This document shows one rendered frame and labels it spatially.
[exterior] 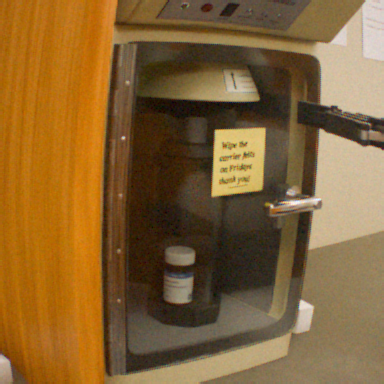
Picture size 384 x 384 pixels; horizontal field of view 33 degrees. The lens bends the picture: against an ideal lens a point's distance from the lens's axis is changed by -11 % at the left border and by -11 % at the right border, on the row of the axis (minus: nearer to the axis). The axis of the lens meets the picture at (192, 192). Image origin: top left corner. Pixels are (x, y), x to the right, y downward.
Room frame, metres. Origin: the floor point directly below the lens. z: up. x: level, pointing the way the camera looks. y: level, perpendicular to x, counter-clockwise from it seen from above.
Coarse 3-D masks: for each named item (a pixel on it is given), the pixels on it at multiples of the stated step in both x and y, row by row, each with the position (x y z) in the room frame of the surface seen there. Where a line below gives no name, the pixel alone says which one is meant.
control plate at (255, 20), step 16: (176, 0) 0.71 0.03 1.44; (192, 0) 0.72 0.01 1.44; (208, 0) 0.73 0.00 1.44; (224, 0) 0.74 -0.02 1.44; (240, 0) 0.75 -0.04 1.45; (256, 0) 0.76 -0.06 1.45; (272, 0) 0.77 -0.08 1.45; (288, 0) 0.78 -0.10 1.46; (304, 0) 0.79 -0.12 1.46; (160, 16) 0.72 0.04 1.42; (176, 16) 0.73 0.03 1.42; (192, 16) 0.74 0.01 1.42; (208, 16) 0.75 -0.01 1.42; (224, 16) 0.76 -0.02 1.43; (240, 16) 0.78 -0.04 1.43; (256, 16) 0.79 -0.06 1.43; (272, 16) 0.80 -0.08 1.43; (288, 16) 0.81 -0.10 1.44
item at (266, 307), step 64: (192, 64) 0.78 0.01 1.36; (256, 64) 0.83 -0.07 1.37; (192, 128) 0.78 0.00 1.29; (128, 192) 0.74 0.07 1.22; (192, 192) 0.78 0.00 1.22; (256, 192) 0.84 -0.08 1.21; (128, 256) 0.74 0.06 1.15; (192, 256) 0.79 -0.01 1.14; (256, 256) 0.85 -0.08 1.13; (128, 320) 0.74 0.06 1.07; (192, 320) 0.79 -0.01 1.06; (256, 320) 0.86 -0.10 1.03
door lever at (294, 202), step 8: (288, 192) 0.87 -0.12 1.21; (296, 192) 0.87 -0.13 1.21; (280, 200) 0.81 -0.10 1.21; (288, 200) 0.81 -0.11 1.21; (296, 200) 0.82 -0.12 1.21; (304, 200) 0.82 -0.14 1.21; (312, 200) 0.83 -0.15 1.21; (320, 200) 0.84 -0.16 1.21; (264, 208) 0.80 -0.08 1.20; (272, 208) 0.79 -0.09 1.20; (280, 208) 0.80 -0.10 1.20; (288, 208) 0.81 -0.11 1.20; (296, 208) 0.81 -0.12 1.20; (304, 208) 0.82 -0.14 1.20; (312, 208) 0.83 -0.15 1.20; (320, 208) 0.84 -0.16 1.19; (272, 216) 0.79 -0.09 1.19
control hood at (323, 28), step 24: (120, 0) 0.72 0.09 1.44; (144, 0) 0.69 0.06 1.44; (312, 0) 0.80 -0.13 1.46; (336, 0) 0.82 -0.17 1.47; (360, 0) 0.83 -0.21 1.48; (168, 24) 0.74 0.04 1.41; (192, 24) 0.76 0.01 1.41; (216, 24) 0.77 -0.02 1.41; (312, 24) 0.84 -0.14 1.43; (336, 24) 0.86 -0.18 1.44
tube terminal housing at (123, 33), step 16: (128, 32) 0.74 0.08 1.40; (144, 32) 0.75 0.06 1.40; (160, 32) 0.76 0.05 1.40; (176, 32) 0.78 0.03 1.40; (192, 32) 0.79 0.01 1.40; (208, 32) 0.80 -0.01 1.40; (224, 32) 0.82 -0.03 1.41; (240, 32) 0.83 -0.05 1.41; (256, 32) 0.85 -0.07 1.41; (112, 48) 0.73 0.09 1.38; (272, 48) 0.87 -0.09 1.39; (288, 48) 0.88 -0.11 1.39; (304, 48) 0.90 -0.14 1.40; (288, 336) 0.92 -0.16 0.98; (240, 352) 0.86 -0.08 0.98; (256, 352) 0.88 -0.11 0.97; (272, 352) 0.90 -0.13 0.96; (160, 368) 0.78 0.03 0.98; (176, 368) 0.79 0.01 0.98; (192, 368) 0.81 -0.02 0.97; (208, 368) 0.83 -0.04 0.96; (224, 368) 0.84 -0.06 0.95; (240, 368) 0.86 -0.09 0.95
